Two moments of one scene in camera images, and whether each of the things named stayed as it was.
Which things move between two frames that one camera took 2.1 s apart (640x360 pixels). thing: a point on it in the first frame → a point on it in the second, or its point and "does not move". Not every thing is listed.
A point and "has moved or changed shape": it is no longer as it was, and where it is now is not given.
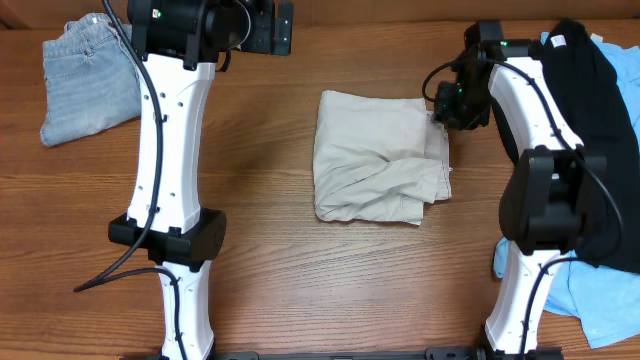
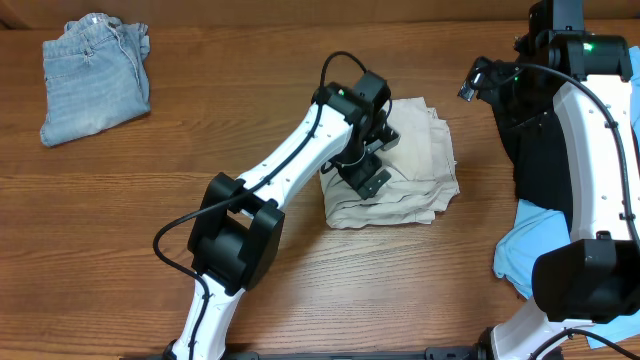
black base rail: (442, 354) does not move
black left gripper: (263, 15) → (354, 173)
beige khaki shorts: (378, 158) has moved or changed shape
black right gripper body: (466, 106) → (522, 98)
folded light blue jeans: (92, 79) does not move
